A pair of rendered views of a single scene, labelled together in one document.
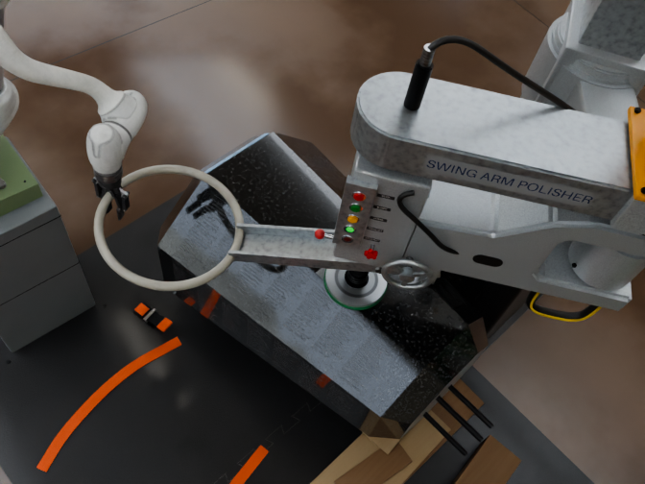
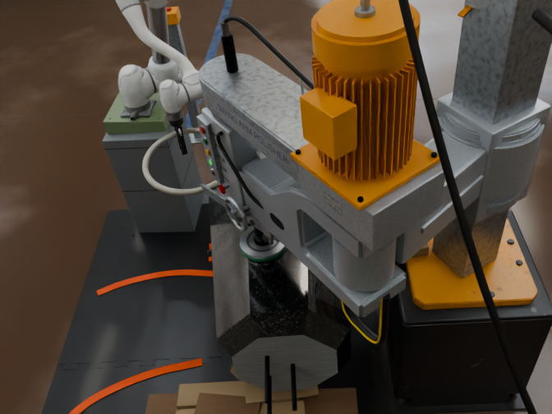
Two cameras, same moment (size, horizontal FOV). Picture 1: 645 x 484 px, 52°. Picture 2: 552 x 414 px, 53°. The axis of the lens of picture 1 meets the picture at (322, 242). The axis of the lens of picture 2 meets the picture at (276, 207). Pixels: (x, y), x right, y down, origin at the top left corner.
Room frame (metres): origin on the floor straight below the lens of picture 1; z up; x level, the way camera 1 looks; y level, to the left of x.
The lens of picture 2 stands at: (0.34, -1.63, 2.65)
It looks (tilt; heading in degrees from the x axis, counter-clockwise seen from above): 43 degrees down; 59
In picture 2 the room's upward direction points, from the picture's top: 8 degrees counter-clockwise
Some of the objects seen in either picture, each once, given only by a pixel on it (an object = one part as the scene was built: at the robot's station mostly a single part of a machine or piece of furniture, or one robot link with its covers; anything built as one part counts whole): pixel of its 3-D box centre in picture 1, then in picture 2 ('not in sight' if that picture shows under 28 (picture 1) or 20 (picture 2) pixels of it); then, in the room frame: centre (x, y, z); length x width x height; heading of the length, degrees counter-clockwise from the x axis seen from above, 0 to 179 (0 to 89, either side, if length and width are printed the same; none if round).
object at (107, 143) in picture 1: (106, 144); (172, 94); (1.23, 0.71, 1.20); 0.13 x 0.11 x 0.16; 174
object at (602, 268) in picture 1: (614, 245); (363, 249); (1.13, -0.80, 1.36); 0.19 x 0.19 x 0.20
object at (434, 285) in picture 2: not in sight; (462, 258); (1.77, -0.73, 0.76); 0.49 x 0.49 x 0.05; 53
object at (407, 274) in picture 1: (408, 264); (243, 209); (1.02, -0.26, 1.22); 0.15 x 0.10 x 0.15; 89
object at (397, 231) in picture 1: (409, 204); (259, 166); (1.14, -0.22, 1.34); 0.36 x 0.22 x 0.45; 89
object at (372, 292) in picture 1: (356, 278); (263, 240); (1.14, -0.14, 0.86); 0.21 x 0.21 x 0.01
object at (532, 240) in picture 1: (515, 235); (307, 214); (1.12, -0.53, 1.32); 0.74 x 0.23 x 0.49; 89
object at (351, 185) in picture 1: (353, 214); (211, 150); (1.03, -0.07, 1.39); 0.08 x 0.03 x 0.28; 89
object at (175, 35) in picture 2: not in sight; (186, 78); (1.82, 1.89, 0.54); 0.20 x 0.20 x 1.09; 53
